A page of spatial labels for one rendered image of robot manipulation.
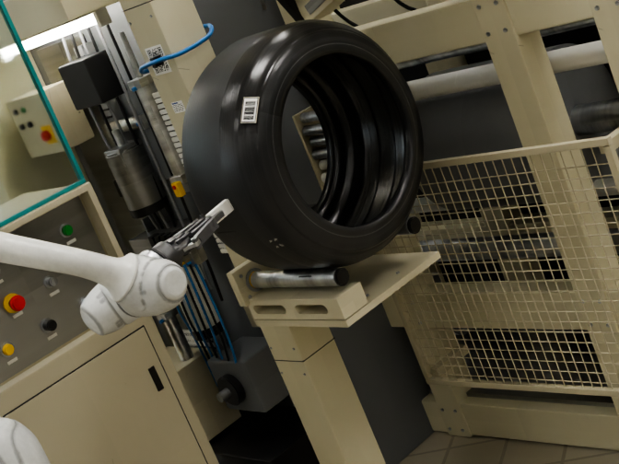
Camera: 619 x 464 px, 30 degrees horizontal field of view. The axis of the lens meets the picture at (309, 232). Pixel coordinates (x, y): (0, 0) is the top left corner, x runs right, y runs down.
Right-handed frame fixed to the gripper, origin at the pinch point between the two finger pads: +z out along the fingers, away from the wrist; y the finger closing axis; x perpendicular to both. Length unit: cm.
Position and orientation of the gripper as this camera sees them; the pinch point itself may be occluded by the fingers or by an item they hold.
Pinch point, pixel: (219, 213)
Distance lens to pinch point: 264.3
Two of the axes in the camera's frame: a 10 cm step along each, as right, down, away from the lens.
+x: 4.6, 8.2, 3.3
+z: 6.1, -5.7, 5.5
